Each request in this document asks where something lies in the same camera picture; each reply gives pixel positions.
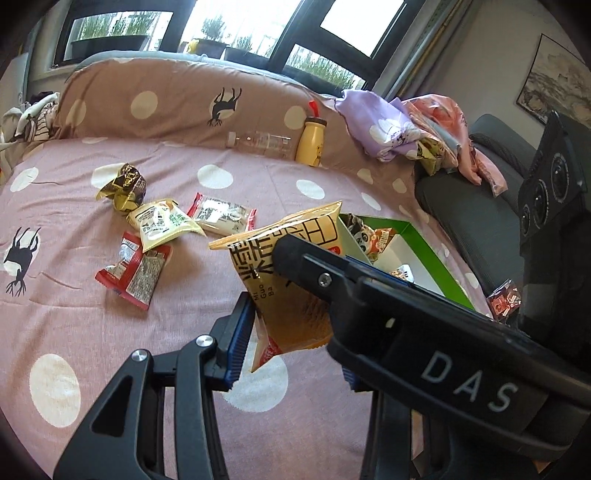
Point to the black camera device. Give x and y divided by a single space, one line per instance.
554 208

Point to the white red-edged snack packet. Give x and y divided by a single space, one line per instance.
220 217

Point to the green white cardboard box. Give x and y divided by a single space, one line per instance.
407 247

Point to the panda print snack packet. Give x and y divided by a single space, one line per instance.
373 242

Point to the purple polka dot cloth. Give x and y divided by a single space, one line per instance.
384 130

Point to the yellow rice cracker bag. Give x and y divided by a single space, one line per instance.
288 317

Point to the pale yellow snack packet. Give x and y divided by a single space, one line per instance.
161 221

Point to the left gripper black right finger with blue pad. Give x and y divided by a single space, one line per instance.
388 450

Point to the pink polka dot bedsheet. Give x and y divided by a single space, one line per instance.
63 334

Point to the pink patterned cloth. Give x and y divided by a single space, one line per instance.
443 117

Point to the brown gold sesame snack bag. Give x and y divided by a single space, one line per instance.
126 191

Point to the white patterned cloth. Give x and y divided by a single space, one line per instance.
34 123

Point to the framed wall painting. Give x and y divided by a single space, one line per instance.
557 81

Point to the small red candy packet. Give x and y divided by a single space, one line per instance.
504 301

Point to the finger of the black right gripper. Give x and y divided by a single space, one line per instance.
330 277

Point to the red snack packet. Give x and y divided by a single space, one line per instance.
136 273

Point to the clear plastic water bottle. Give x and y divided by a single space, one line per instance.
260 144

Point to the yellow drink bottle red cap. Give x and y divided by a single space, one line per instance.
311 144

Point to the dark grey sofa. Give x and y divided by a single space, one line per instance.
485 229

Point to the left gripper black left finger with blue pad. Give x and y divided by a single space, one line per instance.
121 436

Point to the black window frame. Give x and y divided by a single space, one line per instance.
329 46

